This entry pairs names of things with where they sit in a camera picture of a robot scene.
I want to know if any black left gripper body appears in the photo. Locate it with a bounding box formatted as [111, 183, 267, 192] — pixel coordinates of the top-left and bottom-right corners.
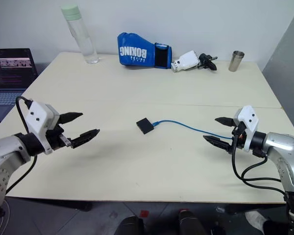
[46, 123, 72, 151]

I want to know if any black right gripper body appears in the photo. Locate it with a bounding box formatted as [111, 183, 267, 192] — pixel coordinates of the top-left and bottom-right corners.
[231, 121, 247, 150]

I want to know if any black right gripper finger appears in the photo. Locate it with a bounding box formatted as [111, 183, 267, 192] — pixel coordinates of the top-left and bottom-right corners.
[202, 135, 234, 155]
[214, 117, 235, 127]

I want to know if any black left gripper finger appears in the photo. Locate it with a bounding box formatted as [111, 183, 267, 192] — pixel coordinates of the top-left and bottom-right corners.
[58, 112, 84, 125]
[70, 128, 100, 149]

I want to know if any small black box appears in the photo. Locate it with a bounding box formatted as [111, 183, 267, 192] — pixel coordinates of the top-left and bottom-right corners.
[136, 117, 155, 135]

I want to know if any steel cup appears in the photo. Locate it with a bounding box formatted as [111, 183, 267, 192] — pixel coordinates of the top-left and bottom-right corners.
[228, 50, 246, 72]

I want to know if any white ribbed device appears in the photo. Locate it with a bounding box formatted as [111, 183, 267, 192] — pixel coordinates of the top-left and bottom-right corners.
[171, 50, 202, 73]

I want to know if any dark laptop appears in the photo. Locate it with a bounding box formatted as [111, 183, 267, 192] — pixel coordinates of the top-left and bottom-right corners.
[0, 47, 39, 123]

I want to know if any clear bottle with green cap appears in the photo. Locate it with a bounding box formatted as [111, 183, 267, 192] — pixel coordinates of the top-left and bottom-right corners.
[60, 4, 100, 65]

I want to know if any white shoe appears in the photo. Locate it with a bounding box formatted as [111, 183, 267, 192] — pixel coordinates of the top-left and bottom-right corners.
[244, 210, 273, 234]

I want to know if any blue boxing glove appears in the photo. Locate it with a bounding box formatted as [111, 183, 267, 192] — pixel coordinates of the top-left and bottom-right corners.
[117, 32, 173, 70]

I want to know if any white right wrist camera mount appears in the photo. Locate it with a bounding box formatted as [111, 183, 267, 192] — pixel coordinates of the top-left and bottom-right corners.
[232, 105, 261, 152]

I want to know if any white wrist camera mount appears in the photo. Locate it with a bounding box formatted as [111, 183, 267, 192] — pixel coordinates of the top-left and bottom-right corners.
[24, 99, 61, 155]
[232, 105, 261, 152]

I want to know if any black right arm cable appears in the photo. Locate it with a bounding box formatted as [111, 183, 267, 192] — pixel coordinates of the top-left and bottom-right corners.
[231, 136, 288, 196]

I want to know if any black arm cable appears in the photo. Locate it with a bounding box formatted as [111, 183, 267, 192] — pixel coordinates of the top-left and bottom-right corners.
[4, 95, 38, 196]
[231, 136, 288, 196]

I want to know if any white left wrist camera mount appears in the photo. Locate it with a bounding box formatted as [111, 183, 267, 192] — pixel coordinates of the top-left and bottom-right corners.
[24, 99, 61, 155]

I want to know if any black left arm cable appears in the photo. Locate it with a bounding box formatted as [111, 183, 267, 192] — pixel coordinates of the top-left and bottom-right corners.
[4, 95, 38, 196]

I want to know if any blue Ethernet cable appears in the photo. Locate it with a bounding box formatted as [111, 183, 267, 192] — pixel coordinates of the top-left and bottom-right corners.
[151, 119, 234, 141]

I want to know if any black table frame bar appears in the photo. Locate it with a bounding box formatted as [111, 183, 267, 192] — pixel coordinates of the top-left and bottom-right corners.
[4, 195, 288, 214]

